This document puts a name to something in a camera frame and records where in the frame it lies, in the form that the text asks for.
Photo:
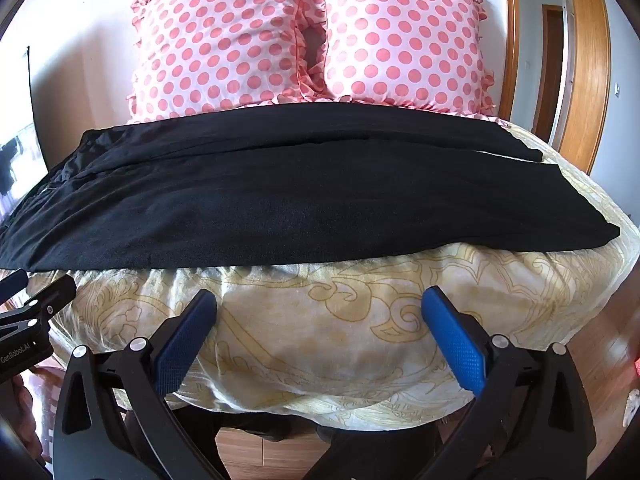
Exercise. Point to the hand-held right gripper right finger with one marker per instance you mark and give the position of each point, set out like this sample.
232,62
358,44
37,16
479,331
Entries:
452,345

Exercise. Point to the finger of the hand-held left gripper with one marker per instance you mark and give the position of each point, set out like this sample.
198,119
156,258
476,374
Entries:
12,284
52,296

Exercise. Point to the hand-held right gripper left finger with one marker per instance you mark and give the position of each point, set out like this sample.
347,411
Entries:
182,340

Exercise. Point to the black pants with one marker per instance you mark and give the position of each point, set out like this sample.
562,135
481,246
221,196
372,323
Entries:
300,195

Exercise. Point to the yellow patterned bedspread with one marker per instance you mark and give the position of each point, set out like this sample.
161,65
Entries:
325,340

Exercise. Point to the small red object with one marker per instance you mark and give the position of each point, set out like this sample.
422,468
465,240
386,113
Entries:
636,366

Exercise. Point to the small white object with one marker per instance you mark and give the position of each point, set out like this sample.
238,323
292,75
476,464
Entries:
632,410

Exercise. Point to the brown room door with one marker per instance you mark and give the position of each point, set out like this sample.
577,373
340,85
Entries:
547,65

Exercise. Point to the pink polka dot pillow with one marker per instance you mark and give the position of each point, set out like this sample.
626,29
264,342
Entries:
400,35
210,40

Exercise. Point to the wooden door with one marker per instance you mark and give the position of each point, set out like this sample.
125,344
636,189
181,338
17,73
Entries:
587,60

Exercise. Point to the wooden door frame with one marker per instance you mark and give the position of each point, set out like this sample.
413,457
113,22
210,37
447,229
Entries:
510,35

